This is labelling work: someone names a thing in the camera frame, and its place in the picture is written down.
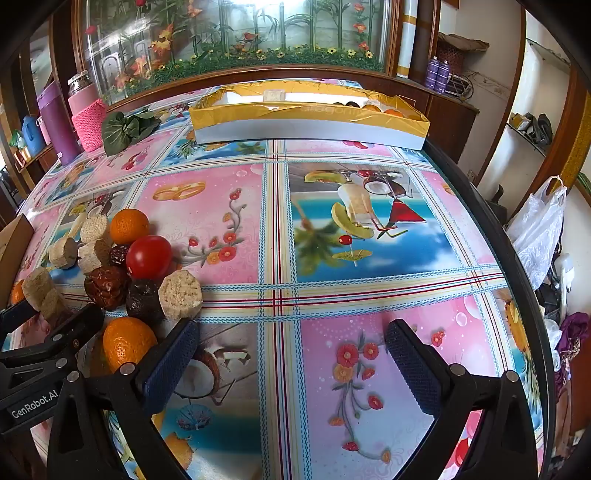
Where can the beige cloth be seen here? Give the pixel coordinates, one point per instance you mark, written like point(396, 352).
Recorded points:
point(461, 42)

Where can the purple spray can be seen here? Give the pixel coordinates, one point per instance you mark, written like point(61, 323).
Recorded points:
point(444, 76)
point(432, 72)

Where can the small orange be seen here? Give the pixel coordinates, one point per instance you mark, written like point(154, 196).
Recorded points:
point(371, 107)
point(127, 344)
point(395, 112)
point(129, 226)

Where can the blue thermos jug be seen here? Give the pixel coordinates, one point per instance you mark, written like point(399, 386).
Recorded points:
point(30, 134)

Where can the pink thermos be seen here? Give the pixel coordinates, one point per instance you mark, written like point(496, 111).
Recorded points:
point(45, 131)

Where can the purple cloth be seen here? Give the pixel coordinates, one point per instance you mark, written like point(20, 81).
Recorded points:
point(575, 337)

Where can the purple thermos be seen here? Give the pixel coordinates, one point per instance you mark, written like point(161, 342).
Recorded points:
point(55, 122)

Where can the dried red date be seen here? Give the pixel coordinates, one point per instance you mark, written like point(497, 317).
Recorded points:
point(119, 254)
point(107, 286)

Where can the pink knit-sleeved bottle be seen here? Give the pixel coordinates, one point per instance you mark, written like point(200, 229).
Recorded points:
point(85, 115)

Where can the dark shelf clutter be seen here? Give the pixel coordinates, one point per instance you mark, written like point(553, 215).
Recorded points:
point(531, 124)

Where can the green leafy vegetable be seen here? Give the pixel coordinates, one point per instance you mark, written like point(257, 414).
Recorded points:
point(124, 131)

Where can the white roll with yellow bands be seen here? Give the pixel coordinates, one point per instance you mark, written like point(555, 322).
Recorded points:
point(408, 37)

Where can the wooden side cabinet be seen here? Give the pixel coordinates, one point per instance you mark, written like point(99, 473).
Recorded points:
point(39, 164)

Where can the printed tablecloth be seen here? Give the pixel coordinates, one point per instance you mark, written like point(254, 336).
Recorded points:
point(323, 277)

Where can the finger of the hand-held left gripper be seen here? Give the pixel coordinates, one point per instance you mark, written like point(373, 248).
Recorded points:
point(69, 332)
point(14, 314)

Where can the white plastic bottle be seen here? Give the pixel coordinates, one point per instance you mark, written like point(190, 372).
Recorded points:
point(564, 272)

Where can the yellow and white box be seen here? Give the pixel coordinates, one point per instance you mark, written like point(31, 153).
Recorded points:
point(300, 121)

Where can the brown cardboard box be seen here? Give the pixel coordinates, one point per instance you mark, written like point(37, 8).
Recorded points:
point(11, 249)

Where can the white plastic bag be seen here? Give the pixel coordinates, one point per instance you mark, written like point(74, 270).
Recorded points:
point(538, 230)

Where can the wicker basket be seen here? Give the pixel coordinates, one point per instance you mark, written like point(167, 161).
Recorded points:
point(450, 57)

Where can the red cherry tomato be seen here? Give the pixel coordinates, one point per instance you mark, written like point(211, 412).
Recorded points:
point(148, 256)

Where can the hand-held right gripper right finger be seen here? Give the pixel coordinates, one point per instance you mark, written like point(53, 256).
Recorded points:
point(411, 369)

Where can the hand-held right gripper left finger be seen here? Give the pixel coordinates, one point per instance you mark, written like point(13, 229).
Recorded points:
point(171, 360)

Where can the green plastic bag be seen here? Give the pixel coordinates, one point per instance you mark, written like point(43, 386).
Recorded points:
point(16, 138)

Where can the painted glass panel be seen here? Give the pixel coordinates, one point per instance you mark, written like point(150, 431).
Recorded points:
point(231, 37)

